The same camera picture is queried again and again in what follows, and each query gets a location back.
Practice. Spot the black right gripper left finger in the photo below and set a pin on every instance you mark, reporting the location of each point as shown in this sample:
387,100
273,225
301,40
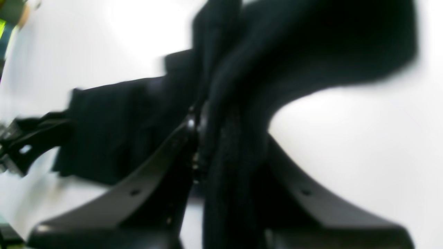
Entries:
143,211

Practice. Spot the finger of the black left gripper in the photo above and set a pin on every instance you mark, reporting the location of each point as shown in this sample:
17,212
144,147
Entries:
25,139

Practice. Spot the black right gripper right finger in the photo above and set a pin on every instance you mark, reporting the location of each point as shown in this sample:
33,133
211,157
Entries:
303,214

